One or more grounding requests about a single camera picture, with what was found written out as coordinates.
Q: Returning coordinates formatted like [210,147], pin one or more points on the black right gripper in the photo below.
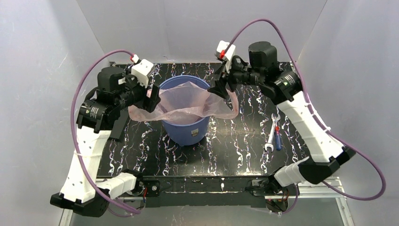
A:
[226,78]

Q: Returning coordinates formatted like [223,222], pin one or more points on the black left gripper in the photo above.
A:
[149,98]

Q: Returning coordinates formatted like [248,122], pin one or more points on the pink plastic trash bag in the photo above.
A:
[185,104]

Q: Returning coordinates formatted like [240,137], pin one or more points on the blue plastic trash bin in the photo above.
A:
[185,134]

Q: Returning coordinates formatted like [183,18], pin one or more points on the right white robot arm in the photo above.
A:
[285,90]

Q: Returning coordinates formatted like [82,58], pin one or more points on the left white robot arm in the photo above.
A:
[80,193]

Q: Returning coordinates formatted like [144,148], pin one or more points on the black rectangular block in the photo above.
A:
[119,125]

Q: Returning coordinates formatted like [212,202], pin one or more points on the silver open-end wrench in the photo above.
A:
[269,147]

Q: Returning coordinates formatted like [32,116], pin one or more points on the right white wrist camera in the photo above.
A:
[224,52]

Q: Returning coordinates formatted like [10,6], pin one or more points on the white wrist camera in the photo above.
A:
[224,52]
[138,72]

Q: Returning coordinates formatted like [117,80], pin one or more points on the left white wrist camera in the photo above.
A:
[138,72]

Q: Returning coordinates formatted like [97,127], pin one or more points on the blue handled screwdriver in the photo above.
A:
[278,143]

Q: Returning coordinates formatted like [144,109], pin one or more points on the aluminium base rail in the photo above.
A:
[239,191]

